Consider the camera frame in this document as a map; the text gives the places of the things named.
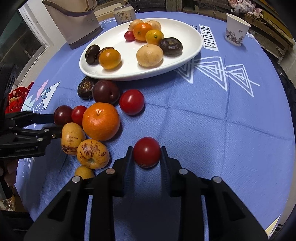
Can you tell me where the streaked yellow pepino small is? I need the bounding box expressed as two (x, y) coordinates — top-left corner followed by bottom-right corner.
(61, 123), (86, 156)

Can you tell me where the dark water chestnut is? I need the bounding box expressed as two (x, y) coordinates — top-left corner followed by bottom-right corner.
(77, 76), (97, 100)
(159, 37), (183, 56)
(85, 44), (100, 65)
(97, 47), (114, 60)

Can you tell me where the beige thermos jug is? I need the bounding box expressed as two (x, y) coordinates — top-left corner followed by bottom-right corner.
(42, 0), (102, 49)

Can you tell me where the dark purple plum left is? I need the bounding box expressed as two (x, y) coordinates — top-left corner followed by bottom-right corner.
(54, 105), (73, 126)

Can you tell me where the large orange tangerine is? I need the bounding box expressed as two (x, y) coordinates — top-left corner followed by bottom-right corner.
(82, 102), (120, 141)

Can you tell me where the small orange tangerine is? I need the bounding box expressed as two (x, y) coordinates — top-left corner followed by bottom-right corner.
(133, 23), (152, 42)

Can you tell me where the dark purple plum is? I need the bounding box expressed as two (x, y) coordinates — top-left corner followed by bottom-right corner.
(54, 105), (73, 126)
(92, 80), (121, 105)

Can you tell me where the person left hand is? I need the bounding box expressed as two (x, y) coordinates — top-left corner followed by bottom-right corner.
(0, 160), (18, 187)

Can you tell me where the white paper cup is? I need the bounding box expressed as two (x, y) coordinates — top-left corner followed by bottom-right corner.
(225, 14), (251, 46)

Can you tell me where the red cherry tomato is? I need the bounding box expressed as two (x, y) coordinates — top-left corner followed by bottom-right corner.
(71, 105), (87, 126)
(119, 89), (144, 115)
(125, 31), (135, 42)
(133, 137), (161, 168)

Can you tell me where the pink white cloth bundle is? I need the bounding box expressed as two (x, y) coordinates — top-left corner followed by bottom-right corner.
(228, 0), (262, 18)

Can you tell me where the small tan longan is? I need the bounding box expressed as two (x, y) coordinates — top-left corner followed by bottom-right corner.
(75, 166), (95, 180)

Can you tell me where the yellow orange fruit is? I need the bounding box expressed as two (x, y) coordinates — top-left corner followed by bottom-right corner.
(99, 48), (121, 70)
(145, 30), (164, 45)

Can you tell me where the white oval plate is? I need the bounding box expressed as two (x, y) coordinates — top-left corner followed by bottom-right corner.
(79, 18), (203, 81)

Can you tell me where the dark purple plum upper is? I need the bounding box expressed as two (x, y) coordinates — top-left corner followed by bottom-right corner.
(92, 80), (121, 105)

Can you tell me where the window frame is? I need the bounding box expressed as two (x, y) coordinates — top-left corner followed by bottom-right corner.
(1, 4), (49, 85)

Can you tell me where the dark water chestnut top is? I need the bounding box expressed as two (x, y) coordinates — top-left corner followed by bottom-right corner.
(77, 76), (97, 100)

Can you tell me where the tan round fruit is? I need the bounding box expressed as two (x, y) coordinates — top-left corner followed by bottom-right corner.
(146, 20), (162, 31)
(137, 44), (164, 67)
(128, 19), (143, 31)

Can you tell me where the white drink can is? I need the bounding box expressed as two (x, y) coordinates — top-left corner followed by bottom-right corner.
(113, 4), (136, 25)

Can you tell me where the streaked yellow pepino large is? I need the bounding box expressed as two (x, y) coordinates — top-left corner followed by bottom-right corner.
(76, 139), (110, 170)

